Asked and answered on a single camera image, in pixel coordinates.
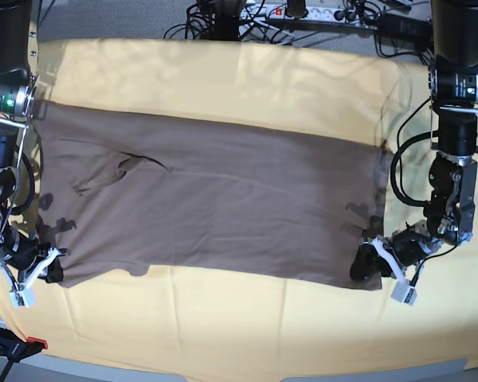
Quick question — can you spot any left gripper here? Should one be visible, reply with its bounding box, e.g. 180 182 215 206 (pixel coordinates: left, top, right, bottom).
350 222 442 282

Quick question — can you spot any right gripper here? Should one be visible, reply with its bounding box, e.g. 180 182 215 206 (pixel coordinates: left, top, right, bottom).
0 232 68 283

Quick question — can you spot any brown T-shirt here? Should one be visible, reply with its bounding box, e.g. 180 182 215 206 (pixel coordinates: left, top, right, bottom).
34 101 391 290

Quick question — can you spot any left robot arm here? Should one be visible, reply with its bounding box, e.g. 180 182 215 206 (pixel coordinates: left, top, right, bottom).
350 1 478 282

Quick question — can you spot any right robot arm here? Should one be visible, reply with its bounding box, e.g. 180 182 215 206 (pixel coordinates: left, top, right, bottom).
0 1 67 294

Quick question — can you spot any yellow tablecloth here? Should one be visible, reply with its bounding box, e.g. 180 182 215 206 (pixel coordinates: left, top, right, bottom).
0 39 478 381

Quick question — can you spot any black power adapter brick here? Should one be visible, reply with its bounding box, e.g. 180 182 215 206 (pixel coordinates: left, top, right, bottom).
378 13 433 45

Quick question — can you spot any white power strip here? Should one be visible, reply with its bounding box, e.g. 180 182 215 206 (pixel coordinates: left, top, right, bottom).
241 4 360 25

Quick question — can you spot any black stand column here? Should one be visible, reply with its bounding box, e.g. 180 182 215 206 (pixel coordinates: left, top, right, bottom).
209 0 243 41

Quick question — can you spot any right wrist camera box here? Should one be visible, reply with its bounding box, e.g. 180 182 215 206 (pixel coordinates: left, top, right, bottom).
9 288 36 308

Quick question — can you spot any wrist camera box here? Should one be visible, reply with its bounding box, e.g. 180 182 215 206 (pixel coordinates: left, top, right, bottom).
9 288 36 308
391 281 417 306

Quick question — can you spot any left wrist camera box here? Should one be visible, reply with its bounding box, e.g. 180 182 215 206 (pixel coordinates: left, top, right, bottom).
391 281 417 306

